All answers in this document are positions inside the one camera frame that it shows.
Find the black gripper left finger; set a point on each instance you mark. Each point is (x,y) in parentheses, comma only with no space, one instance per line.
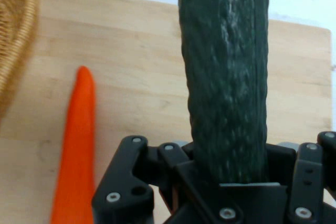
(126,182)

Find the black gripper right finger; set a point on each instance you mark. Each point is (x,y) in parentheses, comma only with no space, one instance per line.
(307,182)

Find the dark green toy cucumber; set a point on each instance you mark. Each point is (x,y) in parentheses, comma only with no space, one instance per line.
(225,77)

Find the orange toy carrot with leaves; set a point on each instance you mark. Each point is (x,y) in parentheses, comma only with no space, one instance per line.
(78,142)

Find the wooden cutting board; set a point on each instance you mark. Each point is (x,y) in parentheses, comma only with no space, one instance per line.
(136,64)

